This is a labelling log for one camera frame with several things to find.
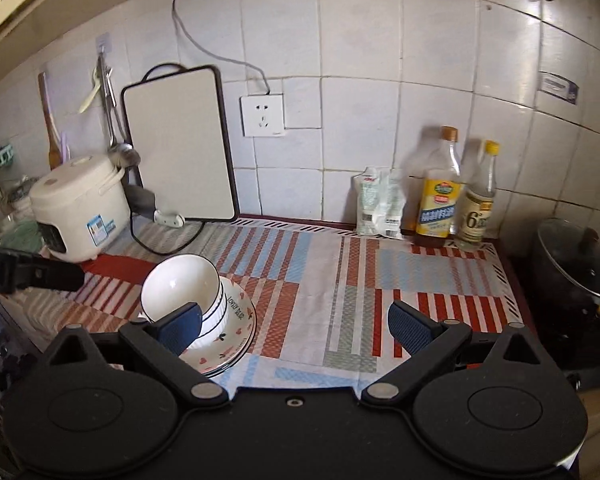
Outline white cutting board stand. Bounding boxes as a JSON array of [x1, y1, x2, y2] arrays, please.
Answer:
[[152, 208, 184, 228]]

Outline yellow label cooking wine bottle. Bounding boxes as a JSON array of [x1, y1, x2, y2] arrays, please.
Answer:
[[414, 125, 462, 249]]

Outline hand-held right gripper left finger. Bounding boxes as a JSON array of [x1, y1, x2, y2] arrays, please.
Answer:
[[47, 302, 230, 409]]

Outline dark pot with glass lid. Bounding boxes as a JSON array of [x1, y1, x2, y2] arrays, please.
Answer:
[[531, 217, 600, 322]]

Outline black gas stove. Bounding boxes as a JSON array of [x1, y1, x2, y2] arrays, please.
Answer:
[[507, 252, 600, 391]]

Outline black wall cable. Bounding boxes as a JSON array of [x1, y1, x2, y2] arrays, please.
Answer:
[[172, 0, 556, 97]]

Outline cream rice paddle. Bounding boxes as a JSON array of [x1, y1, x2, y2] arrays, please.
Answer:
[[78, 65, 104, 114]]

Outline metal ladle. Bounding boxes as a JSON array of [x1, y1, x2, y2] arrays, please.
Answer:
[[97, 55, 141, 167]]

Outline white ribbed bowl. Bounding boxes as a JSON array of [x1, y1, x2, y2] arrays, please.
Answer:
[[179, 317, 230, 356], [200, 280, 230, 336], [140, 253, 225, 325]]

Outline wooden spatula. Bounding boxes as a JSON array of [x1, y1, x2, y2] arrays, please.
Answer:
[[37, 72, 64, 171]]

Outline dark wall sticker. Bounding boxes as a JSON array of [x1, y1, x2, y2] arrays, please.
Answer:
[[537, 70, 579, 106]]

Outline striped patchwork tablecloth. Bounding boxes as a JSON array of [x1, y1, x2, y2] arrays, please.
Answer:
[[0, 216, 527, 392]]

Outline white wall socket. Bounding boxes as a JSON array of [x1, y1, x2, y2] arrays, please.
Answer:
[[239, 92, 285, 138]]

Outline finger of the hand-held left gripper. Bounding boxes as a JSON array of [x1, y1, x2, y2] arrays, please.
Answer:
[[18, 255, 85, 292]]

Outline white cutting board dark rim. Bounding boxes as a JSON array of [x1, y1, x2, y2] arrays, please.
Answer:
[[121, 64, 240, 222]]

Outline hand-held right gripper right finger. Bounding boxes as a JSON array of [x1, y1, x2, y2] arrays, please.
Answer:
[[361, 301, 551, 409]]

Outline clear vinegar bottle yellow cap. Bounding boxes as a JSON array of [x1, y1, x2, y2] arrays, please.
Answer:
[[457, 139, 501, 253]]

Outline clear plastic seasoning bag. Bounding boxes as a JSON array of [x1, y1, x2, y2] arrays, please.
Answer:
[[354, 167, 407, 238]]

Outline teal fried egg print plate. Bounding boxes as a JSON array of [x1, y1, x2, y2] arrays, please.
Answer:
[[202, 332, 258, 377]]

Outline grey utensil holder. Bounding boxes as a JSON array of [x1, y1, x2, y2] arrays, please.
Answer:
[[125, 167, 157, 217]]

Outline green round lid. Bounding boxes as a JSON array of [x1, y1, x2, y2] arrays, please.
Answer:
[[0, 219, 42, 253]]

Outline black rice cooker cable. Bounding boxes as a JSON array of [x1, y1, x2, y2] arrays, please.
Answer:
[[129, 214, 207, 257]]

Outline cream rice cooker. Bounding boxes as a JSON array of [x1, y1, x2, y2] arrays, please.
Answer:
[[28, 154, 132, 264]]

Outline bunny and carrot print plate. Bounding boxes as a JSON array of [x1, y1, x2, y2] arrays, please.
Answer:
[[179, 280, 258, 375]]

